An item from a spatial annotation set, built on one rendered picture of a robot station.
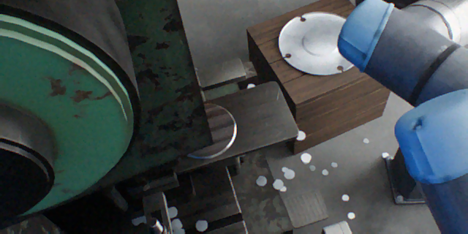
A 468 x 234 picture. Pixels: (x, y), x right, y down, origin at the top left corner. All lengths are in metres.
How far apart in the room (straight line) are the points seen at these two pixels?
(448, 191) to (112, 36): 0.26
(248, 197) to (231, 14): 1.37
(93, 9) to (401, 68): 0.32
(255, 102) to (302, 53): 0.67
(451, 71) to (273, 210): 0.56
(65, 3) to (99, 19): 0.02
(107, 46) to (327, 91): 1.25
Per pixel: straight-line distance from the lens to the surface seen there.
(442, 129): 0.35
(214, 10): 2.21
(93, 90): 0.22
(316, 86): 1.44
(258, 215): 0.92
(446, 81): 0.45
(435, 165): 0.36
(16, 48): 0.20
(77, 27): 0.21
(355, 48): 0.48
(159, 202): 0.84
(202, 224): 0.86
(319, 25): 1.62
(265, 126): 0.85
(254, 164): 0.97
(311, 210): 1.44
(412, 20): 0.48
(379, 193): 1.67
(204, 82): 1.10
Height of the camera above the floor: 1.51
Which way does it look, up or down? 55 degrees down
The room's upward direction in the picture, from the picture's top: 9 degrees counter-clockwise
